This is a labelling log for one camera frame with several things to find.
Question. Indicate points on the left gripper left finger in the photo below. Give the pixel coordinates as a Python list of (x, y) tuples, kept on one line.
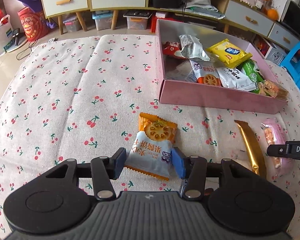
[(103, 170)]

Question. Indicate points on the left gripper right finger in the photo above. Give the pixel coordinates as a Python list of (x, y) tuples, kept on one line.
[(192, 171)]

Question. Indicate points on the pink wafer packet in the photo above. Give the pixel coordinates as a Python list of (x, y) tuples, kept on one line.
[(275, 135)]

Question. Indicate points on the gold wrapper bar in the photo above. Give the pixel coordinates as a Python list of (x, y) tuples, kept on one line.
[(254, 152)]

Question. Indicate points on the lotus biscuit packet orange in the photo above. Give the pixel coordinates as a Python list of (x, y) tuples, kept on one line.
[(151, 150)]

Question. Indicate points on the clear square cracker pack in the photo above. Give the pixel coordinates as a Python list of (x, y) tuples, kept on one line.
[(272, 89)]

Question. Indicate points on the green chips packet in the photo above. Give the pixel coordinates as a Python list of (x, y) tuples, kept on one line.
[(251, 69)]

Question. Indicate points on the white small snack packet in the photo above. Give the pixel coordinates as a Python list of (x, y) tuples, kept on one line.
[(235, 79)]

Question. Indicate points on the yellow biscuit packet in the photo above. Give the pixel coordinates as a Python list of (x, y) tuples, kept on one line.
[(229, 54)]

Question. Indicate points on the long silver biscuit packet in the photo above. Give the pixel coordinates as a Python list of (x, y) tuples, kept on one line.
[(192, 49)]

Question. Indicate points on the large red snack packet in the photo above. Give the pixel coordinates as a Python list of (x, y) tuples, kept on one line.
[(172, 49)]

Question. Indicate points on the cherry pattern tablecloth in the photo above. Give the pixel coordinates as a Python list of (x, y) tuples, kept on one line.
[(82, 98)]

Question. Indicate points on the red box under cabinet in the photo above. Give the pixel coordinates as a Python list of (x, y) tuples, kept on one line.
[(154, 22)]

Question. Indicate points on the red gift bag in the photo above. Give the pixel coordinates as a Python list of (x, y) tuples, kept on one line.
[(34, 24)]

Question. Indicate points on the white paper shopping bag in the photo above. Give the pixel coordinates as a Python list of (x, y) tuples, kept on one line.
[(6, 34)]

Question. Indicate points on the wooden TV cabinet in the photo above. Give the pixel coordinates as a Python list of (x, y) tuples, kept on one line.
[(238, 13)]

